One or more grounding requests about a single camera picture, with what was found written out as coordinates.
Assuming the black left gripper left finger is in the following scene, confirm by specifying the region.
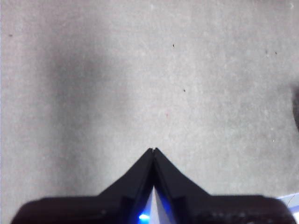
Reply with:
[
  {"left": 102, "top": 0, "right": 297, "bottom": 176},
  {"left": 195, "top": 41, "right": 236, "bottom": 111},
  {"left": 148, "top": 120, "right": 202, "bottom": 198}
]
[{"left": 10, "top": 147, "right": 154, "bottom": 224}]

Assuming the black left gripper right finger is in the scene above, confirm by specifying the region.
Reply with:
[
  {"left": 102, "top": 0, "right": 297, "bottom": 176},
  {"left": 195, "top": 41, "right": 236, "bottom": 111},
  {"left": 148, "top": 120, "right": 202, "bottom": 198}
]
[{"left": 153, "top": 147, "right": 298, "bottom": 224}]

